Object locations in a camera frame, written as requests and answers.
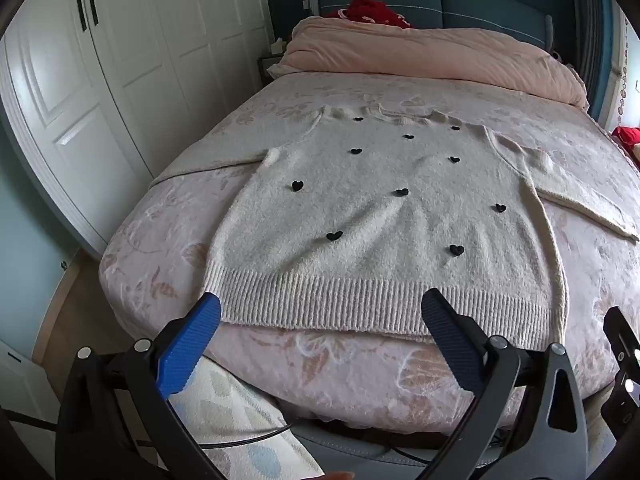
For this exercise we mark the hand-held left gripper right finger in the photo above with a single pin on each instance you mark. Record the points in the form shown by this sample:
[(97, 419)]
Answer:
[(450, 340)]

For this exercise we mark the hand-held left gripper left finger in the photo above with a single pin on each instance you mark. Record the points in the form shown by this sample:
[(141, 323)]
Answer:
[(192, 340)]

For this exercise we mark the cream sweater with black hearts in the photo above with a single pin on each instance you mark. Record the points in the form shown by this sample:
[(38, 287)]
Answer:
[(380, 220)]

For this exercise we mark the patterned floor rug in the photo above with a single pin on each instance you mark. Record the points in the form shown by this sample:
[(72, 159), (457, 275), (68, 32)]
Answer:
[(240, 420)]

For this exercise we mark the bed with floral bedspread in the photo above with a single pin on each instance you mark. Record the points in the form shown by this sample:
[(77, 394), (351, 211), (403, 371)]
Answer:
[(360, 380)]

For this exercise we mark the white low cabinet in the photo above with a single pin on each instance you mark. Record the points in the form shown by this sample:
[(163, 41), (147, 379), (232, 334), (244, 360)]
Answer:
[(22, 390)]

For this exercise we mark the red plush toy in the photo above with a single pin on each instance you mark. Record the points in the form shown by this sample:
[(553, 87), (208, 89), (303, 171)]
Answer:
[(627, 140)]

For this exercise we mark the dark nightstand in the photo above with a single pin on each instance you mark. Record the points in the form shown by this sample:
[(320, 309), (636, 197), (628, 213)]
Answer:
[(265, 70)]

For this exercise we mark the white wardrobe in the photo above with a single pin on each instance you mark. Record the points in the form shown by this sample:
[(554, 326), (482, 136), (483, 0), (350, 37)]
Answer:
[(115, 70)]

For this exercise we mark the pink duvet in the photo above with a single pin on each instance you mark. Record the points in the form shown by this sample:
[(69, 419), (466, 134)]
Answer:
[(430, 50)]

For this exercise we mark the tissue box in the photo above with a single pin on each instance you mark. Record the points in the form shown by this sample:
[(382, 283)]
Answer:
[(278, 46)]

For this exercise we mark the blue upholstered headboard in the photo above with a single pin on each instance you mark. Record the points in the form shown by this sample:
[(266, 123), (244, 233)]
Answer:
[(450, 2)]

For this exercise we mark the grey curtain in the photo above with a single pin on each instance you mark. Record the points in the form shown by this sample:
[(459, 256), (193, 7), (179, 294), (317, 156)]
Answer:
[(587, 20)]

